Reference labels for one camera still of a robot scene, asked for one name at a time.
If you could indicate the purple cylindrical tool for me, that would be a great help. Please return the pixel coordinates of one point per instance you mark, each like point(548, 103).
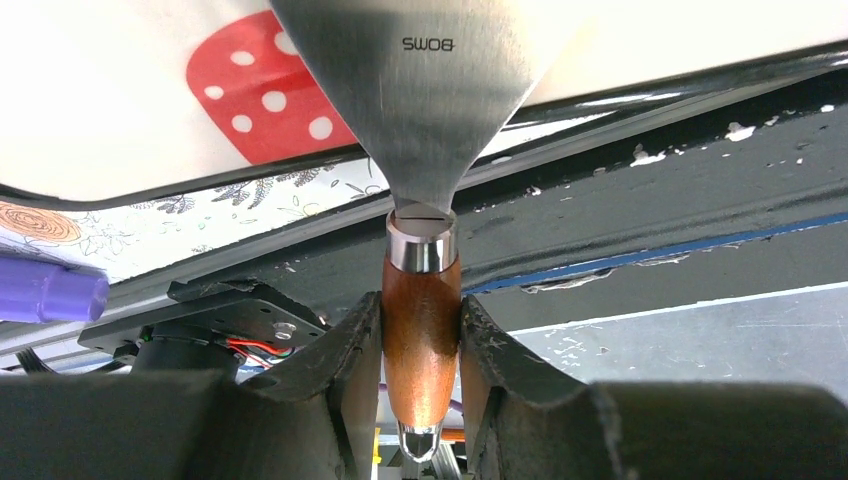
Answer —
point(37, 292)

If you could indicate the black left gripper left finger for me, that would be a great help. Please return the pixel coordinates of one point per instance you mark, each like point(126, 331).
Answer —
point(310, 417)

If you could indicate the floral tablecloth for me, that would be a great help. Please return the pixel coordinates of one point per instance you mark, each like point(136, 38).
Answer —
point(128, 241)

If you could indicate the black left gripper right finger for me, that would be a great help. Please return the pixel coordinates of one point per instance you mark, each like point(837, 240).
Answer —
point(525, 419)

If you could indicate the strawberry print rectangular tray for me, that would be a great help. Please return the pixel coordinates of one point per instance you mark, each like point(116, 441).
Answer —
point(104, 100)

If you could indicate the metal scraper wooden handle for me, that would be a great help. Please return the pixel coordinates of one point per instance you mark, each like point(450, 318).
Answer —
point(425, 86)

